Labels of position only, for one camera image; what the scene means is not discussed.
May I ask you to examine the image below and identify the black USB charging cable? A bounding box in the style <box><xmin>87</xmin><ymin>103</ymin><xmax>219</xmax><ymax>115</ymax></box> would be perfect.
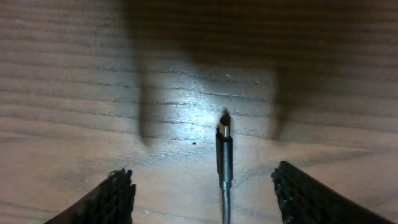
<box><xmin>215</xmin><ymin>108</ymin><xmax>234</xmax><ymax>224</ymax></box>

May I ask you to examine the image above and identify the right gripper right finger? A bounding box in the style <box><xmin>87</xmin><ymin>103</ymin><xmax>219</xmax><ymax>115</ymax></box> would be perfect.
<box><xmin>271</xmin><ymin>161</ymin><xmax>393</xmax><ymax>224</ymax></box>

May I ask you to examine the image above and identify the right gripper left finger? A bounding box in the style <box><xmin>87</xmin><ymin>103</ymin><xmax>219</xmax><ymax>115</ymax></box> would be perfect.
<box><xmin>45</xmin><ymin>169</ymin><xmax>136</xmax><ymax>224</ymax></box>

